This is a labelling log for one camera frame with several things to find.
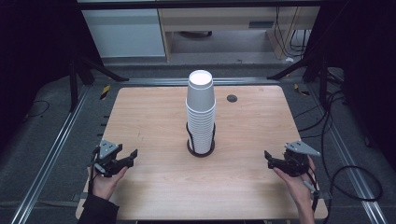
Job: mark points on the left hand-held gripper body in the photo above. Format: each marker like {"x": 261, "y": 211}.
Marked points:
{"x": 107, "y": 152}

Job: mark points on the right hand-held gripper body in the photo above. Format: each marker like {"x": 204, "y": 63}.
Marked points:
{"x": 295, "y": 163}

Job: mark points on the stack of white paper cups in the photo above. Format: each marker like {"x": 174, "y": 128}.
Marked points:
{"x": 200, "y": 105}

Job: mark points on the person's right hand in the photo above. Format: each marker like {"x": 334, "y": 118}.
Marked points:
{"x": 300, "y": 188}

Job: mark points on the person's left hand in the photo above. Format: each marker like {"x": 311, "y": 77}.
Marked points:
{"x": 104, "y": 186}

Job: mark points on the yellow black striped tape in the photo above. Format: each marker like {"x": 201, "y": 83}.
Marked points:
{"x": 105, "y": 91}
{"x": 300, "y": 90}

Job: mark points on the black round table grommet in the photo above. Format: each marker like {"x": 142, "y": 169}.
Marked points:
{"x": 232, "y": 98}

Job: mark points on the black metal stand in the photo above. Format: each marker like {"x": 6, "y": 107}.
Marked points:
{"x": 73, "y": 87}
{"x": 323, "y": 81}

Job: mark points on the white cabinet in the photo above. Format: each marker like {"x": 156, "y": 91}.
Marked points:
{"x": 124, "y": 32}

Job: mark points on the light wooden desk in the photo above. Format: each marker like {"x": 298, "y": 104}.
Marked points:
{"x": 218, "y": 18}

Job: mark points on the grey table edge bracket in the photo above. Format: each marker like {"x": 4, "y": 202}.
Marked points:
{"x": 77, "y": 196}
{"x": 325, "y": 195}

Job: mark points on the metal floor rail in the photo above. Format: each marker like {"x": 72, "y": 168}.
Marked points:
{"x": 348, "y": 168}
{"x": 155, "y": 81}
{"x": 46, "y": 161}

